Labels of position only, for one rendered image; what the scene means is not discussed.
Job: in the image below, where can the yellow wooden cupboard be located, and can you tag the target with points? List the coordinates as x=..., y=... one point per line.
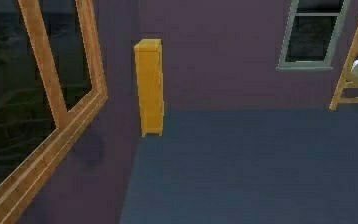
x=149, y=86

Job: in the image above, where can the wooden framed window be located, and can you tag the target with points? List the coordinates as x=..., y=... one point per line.
x=47, y=63

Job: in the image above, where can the grey framed window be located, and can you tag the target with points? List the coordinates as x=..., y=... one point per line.
x=312, y=36

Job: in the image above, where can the wooden ladder shelf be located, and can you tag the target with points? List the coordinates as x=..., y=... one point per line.
x=353, y=60

